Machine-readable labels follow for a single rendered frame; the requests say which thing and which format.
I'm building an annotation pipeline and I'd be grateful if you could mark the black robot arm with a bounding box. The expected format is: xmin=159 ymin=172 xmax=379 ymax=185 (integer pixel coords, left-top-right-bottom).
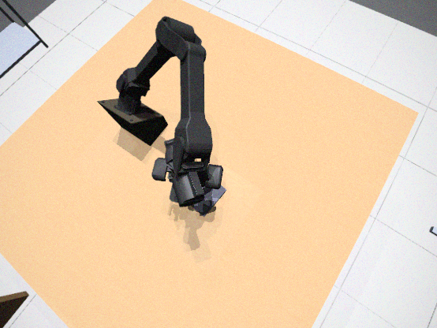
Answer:
xmin=114 ymin=16 xmax=213 ymax=207

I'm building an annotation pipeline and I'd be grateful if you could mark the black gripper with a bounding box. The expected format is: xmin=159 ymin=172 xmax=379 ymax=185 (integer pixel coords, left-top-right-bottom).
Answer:
xmin=151 ymin=157 xmax=223 ymax=189

